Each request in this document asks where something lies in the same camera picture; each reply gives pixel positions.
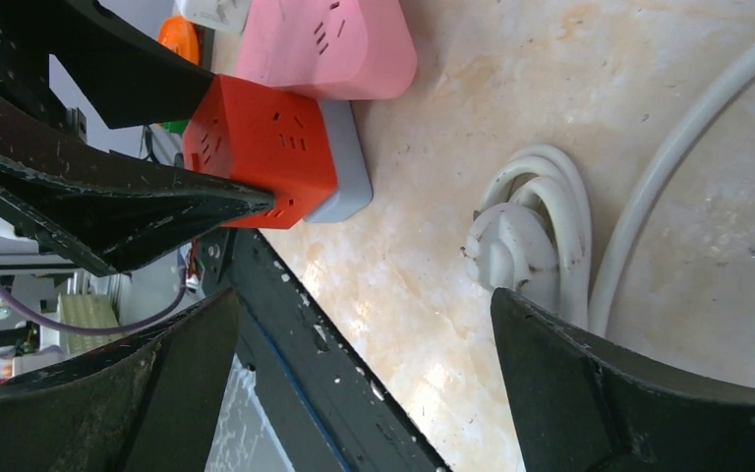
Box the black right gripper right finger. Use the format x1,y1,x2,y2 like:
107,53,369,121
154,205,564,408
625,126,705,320
491,288,755,471

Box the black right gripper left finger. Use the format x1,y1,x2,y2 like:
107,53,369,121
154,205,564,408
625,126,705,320
0,289,241,471

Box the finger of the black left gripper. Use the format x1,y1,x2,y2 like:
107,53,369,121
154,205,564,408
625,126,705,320
0,1,214,129
0,96,274,275

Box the red cube socket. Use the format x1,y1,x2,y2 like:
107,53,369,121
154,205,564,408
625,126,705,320
182,74,338,229

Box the orange tape roll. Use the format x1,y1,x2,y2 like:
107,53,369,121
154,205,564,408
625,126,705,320
156,16,201,65

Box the pink triangular power strip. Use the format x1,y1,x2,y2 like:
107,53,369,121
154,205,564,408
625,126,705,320
236,0,418,100

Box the light blue power strip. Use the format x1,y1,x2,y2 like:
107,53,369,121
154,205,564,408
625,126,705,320
303,100,373,224

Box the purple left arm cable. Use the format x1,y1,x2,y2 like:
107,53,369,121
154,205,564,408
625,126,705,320
0,235,190,338

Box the white coiled power cable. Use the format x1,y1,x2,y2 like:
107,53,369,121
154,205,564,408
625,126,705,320
463,13,755,340

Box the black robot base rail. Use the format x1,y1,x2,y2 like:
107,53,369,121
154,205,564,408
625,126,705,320
196,229,449,471

